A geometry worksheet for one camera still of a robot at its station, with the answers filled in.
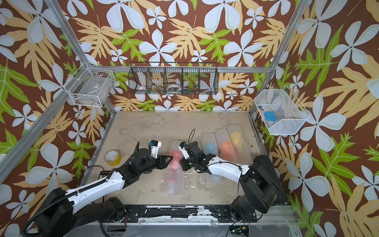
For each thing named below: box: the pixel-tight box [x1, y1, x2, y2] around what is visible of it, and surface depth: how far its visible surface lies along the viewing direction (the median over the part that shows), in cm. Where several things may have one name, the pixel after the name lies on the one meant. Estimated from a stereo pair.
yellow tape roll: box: [104, 150, 122, 167], surface depth 95 cm
